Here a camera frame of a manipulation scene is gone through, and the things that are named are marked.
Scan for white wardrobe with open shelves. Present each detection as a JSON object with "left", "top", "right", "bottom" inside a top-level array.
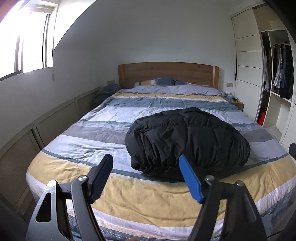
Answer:
[{"left": 231, "top": 3, "right": 295, "bottom": 150}]

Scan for striped duvet on bed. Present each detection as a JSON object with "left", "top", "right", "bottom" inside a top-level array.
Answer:
[{"left": 26, "top": 85, "right": 295, "bottom": 240}]

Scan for blue striped pillow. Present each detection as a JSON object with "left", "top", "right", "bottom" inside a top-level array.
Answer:
[{"left": 133, "top": 77, "right": 201, "bottom": 87}]

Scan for bright window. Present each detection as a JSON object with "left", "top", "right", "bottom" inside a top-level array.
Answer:
[{"left": 1, "top": 1, "right": 58, "bottom": 80}]

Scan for folded linens on shelf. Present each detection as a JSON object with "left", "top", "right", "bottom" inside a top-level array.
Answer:
[{"left": 266, "top": 125, "right": 282, "bottom": 142}]

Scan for low wall panel cabinet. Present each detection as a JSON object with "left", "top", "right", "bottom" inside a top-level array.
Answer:
[{"left": 1, "top": 88, "right": 99, "bottom": 218}]

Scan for blue cloth beside bed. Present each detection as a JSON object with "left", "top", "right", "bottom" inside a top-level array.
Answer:
[{"left": 92, "top": 84, "right": 121, "bottom": 108}]

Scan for black puffer down jacket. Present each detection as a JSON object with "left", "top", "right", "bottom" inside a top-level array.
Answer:
[{"left": 125, "top": 108, "right": 250, "bottom": 181}]

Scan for hanging clothes in wardrobe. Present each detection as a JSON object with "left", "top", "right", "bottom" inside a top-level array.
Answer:
[{"left": 264, "top": 43, "right": 293, "bottom": 100}]

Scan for red object in wardrobe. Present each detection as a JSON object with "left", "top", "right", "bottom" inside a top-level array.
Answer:
[{"left": 257, "top": 108, "right": 267, "bottom": 126}]

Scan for items on nightstand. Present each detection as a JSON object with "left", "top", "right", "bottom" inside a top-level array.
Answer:
[{"left": 221, "top": 92, "right": 237, "bottom": 102}]

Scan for wooden nightstand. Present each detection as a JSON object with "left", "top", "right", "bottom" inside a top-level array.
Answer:
[{"left": 225, "top": 98, "right": 244, "bottom": 111}]

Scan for wooden bed headboard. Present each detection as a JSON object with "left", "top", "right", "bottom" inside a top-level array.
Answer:
[{"left": 118, "top": 62, "right": 219, "bottom": 89}]

